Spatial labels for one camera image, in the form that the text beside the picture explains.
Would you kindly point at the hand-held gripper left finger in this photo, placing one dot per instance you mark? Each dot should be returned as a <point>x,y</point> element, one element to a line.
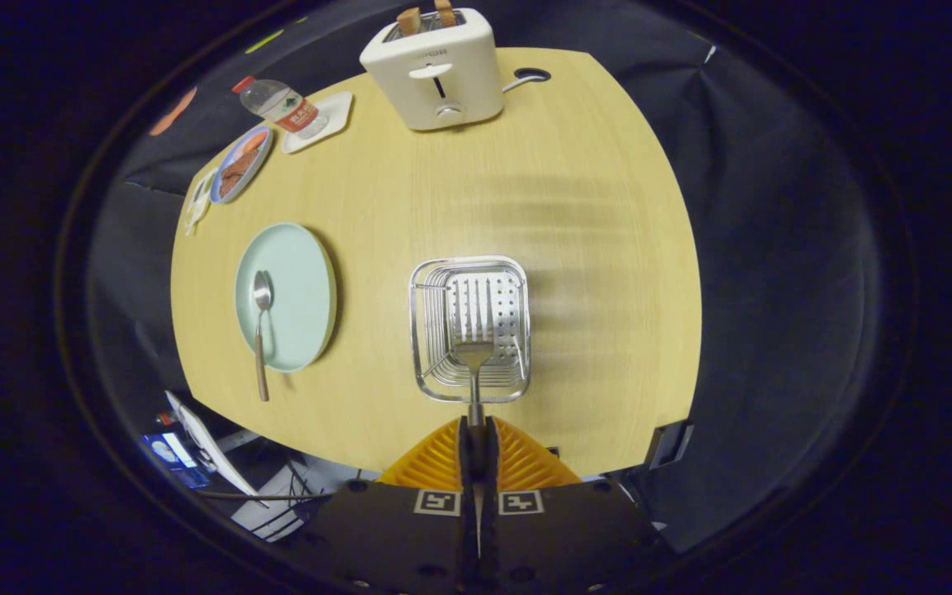
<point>410,537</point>

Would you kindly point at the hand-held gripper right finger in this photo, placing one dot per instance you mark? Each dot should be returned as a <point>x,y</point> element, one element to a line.
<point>550,537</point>

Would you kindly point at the white stand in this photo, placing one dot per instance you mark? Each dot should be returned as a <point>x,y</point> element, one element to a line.
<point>211,446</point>

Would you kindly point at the blue box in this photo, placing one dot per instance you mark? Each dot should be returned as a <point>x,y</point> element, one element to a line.
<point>174,461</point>

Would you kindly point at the light green plate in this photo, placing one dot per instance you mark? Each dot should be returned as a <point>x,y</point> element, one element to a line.
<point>298,289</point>

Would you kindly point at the blue plate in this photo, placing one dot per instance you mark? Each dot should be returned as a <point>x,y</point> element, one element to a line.
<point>228,192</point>

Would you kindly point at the white sauce tray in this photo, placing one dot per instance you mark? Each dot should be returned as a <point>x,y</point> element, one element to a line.
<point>198,202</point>

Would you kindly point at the brown meat pieces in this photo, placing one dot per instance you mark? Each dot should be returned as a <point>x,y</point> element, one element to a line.
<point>238,173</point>

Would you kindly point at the orange tomato slice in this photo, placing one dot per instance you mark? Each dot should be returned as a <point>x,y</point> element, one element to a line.
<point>254,143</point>

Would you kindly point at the white square coaster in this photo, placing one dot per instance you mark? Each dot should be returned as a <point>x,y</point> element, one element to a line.
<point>331,120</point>

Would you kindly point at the clear bottle with red label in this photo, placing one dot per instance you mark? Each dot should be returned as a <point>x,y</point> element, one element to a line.
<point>282,106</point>

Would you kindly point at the white toaster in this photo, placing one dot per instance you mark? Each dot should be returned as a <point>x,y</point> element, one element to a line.
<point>435,78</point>

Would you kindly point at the brown toast slice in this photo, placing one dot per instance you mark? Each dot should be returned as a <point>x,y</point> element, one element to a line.
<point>445,13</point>
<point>409,21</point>

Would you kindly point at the black table bracket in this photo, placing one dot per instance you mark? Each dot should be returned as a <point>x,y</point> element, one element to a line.
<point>668,445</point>

